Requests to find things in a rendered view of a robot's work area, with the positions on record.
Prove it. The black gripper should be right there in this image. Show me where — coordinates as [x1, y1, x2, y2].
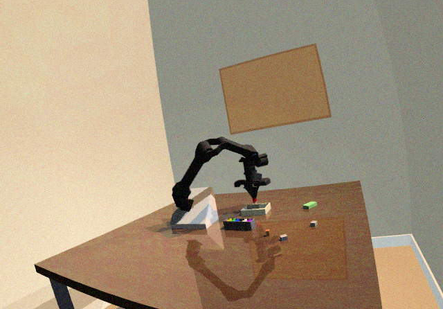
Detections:
[234, 169, 271, 199]

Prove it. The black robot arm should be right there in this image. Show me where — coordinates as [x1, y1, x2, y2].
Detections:
[172, 136, 268, 211]

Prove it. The cream open tray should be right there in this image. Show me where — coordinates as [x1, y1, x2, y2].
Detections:
[241, 203, 271, 216]

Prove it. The light green rectangular block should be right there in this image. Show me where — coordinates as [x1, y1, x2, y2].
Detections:
[302, 202, 317, 209]

